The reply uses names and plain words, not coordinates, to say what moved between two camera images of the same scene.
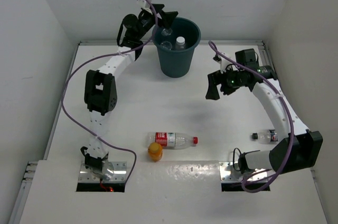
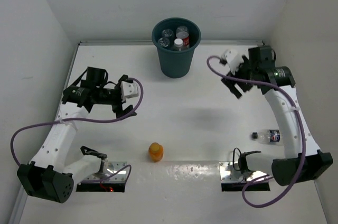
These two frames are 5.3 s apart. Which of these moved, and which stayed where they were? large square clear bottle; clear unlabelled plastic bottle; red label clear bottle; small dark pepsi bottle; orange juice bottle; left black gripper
Moved: red label clear bottle; left black gripper
Stayed: small dark pepsi bottle; large square clear bottle; clear unlabelled plastic bottle; orange juice bottle
